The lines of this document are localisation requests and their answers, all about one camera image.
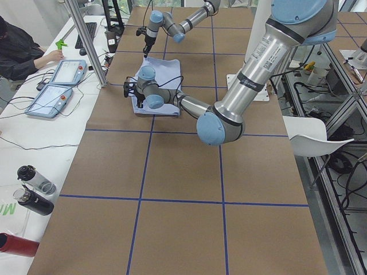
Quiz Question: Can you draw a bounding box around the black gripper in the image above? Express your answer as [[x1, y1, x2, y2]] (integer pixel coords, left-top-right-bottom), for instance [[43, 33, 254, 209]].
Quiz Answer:
[[135, 92, 145, 108], [143, 36, 155, 58]]

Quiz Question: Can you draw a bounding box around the blue striped button shirt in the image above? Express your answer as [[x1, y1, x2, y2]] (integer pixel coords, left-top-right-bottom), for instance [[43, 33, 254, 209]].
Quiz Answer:
[[131, 57, 181, 116]]

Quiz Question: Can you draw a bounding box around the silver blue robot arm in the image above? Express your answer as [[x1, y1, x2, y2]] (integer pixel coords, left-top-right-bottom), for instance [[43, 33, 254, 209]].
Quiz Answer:
[[124, 1, 338, 146], [139, 0, 221, 58]]

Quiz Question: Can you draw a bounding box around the person in black clothes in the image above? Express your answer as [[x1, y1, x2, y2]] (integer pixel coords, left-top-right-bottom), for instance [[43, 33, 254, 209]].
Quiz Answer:
[[1, 18, 50, 81]]

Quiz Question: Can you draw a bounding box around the person's hand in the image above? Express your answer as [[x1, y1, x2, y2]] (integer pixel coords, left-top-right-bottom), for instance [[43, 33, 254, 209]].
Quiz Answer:
[[44, 50, 64, 63]]

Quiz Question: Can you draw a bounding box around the black keyboard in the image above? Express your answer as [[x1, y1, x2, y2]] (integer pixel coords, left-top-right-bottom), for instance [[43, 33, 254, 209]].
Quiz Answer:
[[75, 22, 98, 49]]

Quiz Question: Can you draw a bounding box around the upper blue teach pendant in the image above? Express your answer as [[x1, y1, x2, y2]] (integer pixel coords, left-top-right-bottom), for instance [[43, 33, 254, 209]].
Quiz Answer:
[[49, 60, 88, 86]]

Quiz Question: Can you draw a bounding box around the blue teach pendant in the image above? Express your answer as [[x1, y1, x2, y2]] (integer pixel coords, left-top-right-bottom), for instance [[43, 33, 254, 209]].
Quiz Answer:
[[49, 60, 88, 86], [25, 84, 73, 119]]

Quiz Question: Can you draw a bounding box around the green plastic clamp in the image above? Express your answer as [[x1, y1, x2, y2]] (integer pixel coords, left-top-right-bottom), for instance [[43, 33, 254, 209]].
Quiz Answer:
[[55, 39, 68, 50]]

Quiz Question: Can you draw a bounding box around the lower blue teach pendant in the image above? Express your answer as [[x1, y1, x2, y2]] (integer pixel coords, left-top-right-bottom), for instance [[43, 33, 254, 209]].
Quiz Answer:
[[25, 84, 73, 119]]

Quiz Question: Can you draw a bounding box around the clear bottle black lid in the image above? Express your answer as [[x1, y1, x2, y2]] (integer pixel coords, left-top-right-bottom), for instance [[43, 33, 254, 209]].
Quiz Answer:
[[17, 165, 57, 195]]

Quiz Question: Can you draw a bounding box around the white plastic chair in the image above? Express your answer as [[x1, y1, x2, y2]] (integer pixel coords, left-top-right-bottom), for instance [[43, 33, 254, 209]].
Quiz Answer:
[[283, 116, 354, 188]]

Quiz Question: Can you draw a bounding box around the red bottle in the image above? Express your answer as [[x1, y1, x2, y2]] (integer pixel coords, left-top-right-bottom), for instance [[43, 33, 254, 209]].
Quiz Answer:
[[1, 233, 40, 257]]

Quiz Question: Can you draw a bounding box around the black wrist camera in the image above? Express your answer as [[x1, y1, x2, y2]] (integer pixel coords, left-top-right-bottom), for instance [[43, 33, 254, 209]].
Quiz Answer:
[[123, 81, 136, 98], [136, 26, 147, 36]]

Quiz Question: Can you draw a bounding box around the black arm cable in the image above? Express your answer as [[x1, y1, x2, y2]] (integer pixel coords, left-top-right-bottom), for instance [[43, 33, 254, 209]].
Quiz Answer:
[[126, 75, 185, 109]]

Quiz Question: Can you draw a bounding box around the aluminium frame post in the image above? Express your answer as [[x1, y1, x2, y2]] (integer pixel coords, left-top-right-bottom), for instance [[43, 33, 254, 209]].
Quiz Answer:
[[65, 0, 107, 88]]

